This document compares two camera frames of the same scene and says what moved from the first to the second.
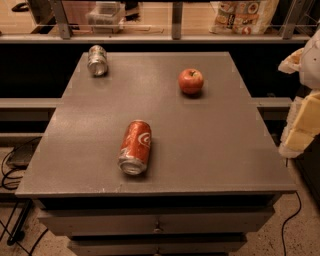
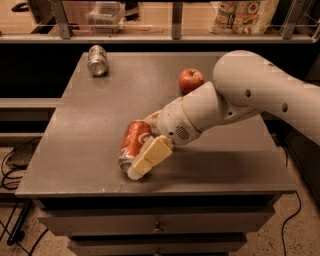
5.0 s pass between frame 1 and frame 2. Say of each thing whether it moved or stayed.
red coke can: stayed
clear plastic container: stayed
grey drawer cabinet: stayed
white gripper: moved
